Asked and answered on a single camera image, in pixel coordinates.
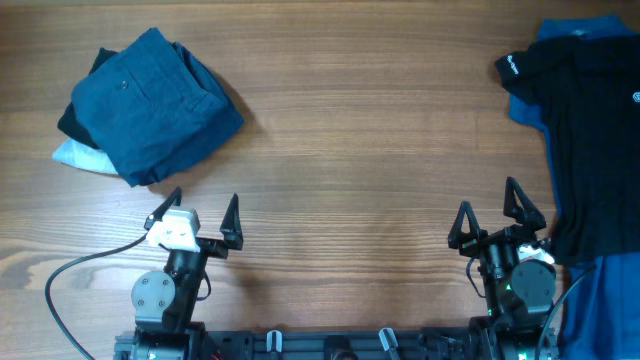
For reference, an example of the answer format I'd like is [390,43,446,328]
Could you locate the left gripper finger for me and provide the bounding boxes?
[144,187,182,230]
[220,193,244,250]

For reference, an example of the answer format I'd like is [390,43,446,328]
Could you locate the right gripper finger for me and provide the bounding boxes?
[503,177,546,231]
[447,201,481,249]

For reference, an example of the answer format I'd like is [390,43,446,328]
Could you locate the black polo shirt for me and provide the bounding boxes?
[495,35,639,265]

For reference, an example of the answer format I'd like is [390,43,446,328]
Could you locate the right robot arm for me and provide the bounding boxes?
[448,177,559,360]

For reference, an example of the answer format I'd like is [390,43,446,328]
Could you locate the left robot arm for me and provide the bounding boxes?
[113,188,244,360]

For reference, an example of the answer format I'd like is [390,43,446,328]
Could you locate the folded navy blue shorts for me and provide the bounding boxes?
[71,28,245,187]

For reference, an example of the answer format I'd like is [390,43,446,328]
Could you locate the folded white garment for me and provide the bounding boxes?
[52,138,118,175]

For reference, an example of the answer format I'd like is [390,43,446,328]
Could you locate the folded black garment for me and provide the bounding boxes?
[57,48,117,150]

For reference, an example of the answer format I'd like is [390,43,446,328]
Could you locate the blue polo shirt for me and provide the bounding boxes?
[509,15,639,360]

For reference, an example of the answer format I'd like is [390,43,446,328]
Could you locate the right black cable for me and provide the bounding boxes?
[533,264,597,360]

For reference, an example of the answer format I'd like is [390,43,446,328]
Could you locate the black cable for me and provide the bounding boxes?
[44,233,149,360]
[533,264,597,360]

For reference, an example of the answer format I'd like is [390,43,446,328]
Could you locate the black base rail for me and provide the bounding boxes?
[113,328,559,360]

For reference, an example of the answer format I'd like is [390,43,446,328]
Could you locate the left black cable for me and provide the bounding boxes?
[44,233,149,360]

